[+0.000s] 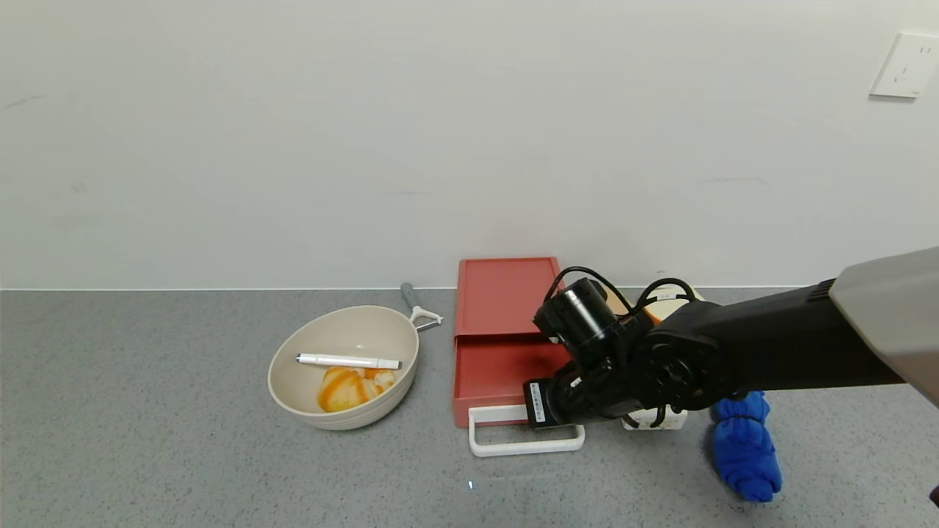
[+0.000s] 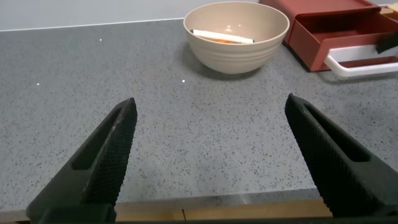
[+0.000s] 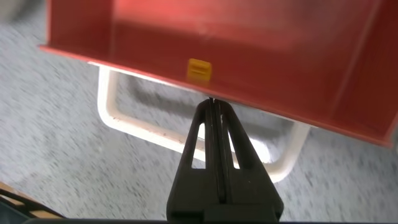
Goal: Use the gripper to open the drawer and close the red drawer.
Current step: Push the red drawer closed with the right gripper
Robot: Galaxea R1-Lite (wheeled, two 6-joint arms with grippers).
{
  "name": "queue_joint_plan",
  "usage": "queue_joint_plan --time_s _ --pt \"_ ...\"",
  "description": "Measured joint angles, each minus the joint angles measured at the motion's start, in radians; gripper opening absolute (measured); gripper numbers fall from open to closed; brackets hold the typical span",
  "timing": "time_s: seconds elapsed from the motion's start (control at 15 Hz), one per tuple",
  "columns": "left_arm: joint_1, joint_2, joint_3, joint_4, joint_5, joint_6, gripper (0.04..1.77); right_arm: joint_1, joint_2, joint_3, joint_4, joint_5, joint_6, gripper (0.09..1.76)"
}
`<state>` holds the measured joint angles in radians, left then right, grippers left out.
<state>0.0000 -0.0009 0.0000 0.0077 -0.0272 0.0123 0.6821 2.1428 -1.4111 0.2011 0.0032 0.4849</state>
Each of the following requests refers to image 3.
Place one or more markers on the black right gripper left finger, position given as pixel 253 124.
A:
pixel 186 193

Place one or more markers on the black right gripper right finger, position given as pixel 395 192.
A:
pixel 248 193

